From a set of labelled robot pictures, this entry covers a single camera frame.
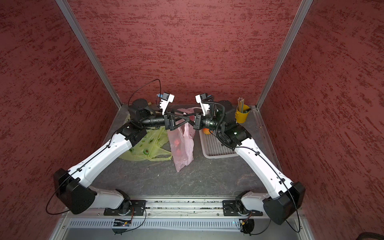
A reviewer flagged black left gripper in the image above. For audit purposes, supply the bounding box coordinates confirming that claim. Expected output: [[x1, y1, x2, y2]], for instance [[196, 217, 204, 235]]
[[140, 106, 190, 131]]

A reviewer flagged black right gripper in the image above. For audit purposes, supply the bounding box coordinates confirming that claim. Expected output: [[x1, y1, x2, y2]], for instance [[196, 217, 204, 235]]
[[183, 110, 226, 131]]

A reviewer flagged pink plastic bag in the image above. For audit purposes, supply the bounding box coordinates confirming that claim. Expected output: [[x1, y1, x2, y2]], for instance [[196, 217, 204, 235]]
[[168, 123, 196, 172]]

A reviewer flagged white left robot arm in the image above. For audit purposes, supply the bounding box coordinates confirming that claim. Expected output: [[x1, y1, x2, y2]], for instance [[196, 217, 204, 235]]
[[54, 99, 201, 216]]

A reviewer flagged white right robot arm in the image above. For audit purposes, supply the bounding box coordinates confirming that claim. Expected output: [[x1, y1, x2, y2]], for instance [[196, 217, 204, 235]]
[[174, 100, 306, 225]]

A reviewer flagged orange red peach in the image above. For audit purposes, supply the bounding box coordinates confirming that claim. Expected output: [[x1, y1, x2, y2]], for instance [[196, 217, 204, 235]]
[[203, 128, 211, 135]]

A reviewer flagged green avocado plastic bag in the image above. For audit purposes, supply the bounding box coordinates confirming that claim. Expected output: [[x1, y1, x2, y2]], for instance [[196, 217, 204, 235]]
[[119, 127, 172, 162]]

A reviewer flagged white plastic basket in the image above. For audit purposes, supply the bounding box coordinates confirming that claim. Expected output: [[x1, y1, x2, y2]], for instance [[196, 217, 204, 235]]
[[199, 130, 238, 159]]

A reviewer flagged yellow pencil cup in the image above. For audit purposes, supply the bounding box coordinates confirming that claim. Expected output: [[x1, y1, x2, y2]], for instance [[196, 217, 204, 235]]
[[235, 105, 251, 124]]

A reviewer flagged colored pencils bundle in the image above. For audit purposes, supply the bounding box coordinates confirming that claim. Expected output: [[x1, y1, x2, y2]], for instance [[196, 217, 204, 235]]
[[237, 98, 245, 113]]

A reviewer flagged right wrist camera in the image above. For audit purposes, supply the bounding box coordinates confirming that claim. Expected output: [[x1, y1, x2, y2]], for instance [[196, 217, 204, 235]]
[[195, 93, 215, 116]]

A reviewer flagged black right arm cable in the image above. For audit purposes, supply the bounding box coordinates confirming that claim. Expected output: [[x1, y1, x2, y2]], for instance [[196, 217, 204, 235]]
[[201, 100, 302, 234]]

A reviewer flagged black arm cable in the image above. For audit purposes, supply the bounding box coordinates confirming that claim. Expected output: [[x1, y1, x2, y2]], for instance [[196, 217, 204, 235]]
[[201, 100, 302, 234], [45, 78, 162, 216]]

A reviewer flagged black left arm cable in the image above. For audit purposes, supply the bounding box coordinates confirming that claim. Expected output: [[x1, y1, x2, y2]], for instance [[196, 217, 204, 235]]
[[45, 78, 162, 216]]

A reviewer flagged aluminium front rail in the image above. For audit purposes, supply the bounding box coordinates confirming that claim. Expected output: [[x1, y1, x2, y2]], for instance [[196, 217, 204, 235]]
[[47, 196, 316, 240]]

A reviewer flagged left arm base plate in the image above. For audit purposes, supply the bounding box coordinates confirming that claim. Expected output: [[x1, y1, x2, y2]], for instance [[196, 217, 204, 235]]
[[104, 200, 147, 217]]

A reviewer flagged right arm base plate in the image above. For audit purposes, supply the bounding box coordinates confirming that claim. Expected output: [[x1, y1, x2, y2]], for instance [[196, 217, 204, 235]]
[[222, 200, 263, 217]]

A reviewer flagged white slotted cable duct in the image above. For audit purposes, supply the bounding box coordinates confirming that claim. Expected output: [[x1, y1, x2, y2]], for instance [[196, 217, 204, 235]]
[[68, 218, 241, 232]]

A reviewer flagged right aluminium corner post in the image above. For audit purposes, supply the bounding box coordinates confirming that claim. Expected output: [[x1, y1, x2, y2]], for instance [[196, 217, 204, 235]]
[[256, 0, 313, 111]]

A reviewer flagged aluminium corner post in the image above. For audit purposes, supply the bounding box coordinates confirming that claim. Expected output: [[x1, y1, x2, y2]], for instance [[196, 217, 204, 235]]
[[56, 0, 123, 109], [256, 0, 313, 111]]

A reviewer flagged left aluminium corner post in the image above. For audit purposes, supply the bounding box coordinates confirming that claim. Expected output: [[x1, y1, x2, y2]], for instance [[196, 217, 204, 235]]
[[56, 0, 123, 109]]

